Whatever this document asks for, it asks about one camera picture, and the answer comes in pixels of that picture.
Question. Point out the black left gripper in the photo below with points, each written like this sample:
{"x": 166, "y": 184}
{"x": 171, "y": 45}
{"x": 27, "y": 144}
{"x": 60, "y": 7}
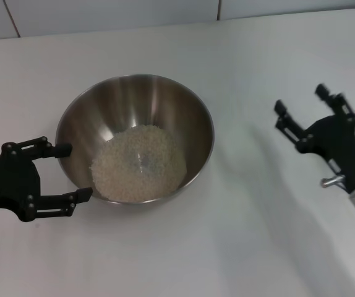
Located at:
{"x": 7, "y": 185}

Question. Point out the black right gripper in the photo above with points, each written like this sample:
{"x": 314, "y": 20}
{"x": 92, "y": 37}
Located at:
{"x": 341, "y": 142}

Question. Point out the stainless steel mixing bowl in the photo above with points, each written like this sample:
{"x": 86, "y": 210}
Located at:
{"x": 134, "y": 102}

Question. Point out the metal plug on right gripper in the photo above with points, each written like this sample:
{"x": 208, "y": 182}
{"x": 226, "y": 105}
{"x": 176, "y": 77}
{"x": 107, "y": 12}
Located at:
{"x": 330, "y": 181}

